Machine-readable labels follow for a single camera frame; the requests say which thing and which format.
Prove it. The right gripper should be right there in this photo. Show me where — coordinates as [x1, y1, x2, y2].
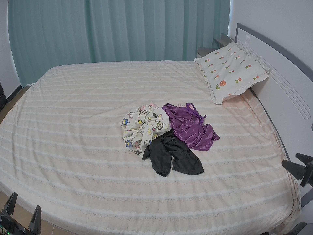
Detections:
[282, 153, 313, 188]

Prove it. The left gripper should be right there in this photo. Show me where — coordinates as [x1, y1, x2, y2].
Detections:
[0, 192, 42, 235]

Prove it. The black T-shirt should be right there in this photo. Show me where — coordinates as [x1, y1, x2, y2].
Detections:
[142, 129, 205, 177]

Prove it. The bed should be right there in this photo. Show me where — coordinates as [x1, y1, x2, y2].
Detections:
[0, 22, 313, 235]

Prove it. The purple satin garment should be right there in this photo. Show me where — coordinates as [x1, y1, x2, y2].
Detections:
[161, 103, 220, 152]

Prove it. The black chest of drawers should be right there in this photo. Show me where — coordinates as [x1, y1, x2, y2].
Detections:
[0, 81, 7, 112]

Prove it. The white printed pillow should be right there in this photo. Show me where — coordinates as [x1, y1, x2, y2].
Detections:
[194, 39, 271, 105]

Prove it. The grey bedside table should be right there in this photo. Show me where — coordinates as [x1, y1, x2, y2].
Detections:
[197, 33, 232, 58]

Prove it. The white printed pyjama garment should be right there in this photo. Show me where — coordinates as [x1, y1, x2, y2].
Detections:
[119, 101, 172, 155]

